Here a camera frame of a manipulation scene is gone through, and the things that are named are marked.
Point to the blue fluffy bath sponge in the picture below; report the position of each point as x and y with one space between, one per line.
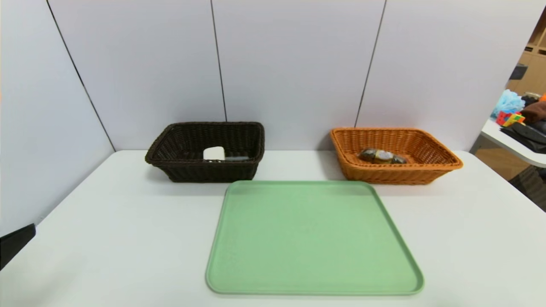
508 102

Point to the wooden shelf unit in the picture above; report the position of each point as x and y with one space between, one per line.
535 64

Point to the light green plastic tray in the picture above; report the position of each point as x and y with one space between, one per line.
311 238

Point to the brown cloth item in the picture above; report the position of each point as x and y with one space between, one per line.
535 111

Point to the Ferrero Rocher chocolate pack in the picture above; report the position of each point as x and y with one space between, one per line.
381 156

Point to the white soap bar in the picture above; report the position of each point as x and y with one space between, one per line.
213 153

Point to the orange wicker basket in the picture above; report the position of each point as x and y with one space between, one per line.
371 172

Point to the white side table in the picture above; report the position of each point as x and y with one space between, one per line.
499 140

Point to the dark brown wicker basket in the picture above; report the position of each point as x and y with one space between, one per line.
187 170

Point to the colourful puzzle cube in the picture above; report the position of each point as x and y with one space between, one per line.
510 118

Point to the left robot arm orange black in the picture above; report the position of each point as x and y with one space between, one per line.
13 245

